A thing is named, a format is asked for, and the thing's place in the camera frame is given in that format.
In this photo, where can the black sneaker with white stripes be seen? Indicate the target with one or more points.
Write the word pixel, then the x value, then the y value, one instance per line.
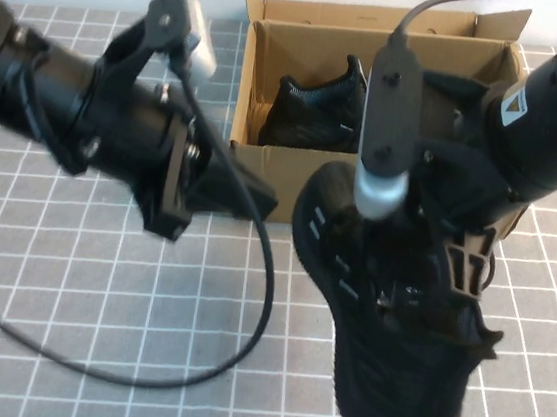
pixel 309 116

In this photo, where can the black sneaker with white tongue label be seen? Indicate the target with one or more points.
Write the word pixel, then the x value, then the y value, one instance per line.
pixel 389 382

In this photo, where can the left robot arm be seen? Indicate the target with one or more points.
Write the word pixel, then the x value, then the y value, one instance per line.
pixel 12 72

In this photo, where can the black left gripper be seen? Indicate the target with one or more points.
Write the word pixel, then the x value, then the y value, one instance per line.
pixel 126 131

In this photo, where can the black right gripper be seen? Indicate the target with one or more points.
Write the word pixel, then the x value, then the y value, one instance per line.
pixel 516 155

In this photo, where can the brown cardboard shoe box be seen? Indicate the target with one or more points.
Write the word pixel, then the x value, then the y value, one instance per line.
pixel 318 37

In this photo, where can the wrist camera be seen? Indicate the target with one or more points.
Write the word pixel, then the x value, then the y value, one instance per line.
pixel 201 44
pixel 391 105

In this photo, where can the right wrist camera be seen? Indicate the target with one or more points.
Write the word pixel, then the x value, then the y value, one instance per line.
pixel 391 105

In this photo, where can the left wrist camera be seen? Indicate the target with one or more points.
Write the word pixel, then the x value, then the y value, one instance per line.
pixel 201 44

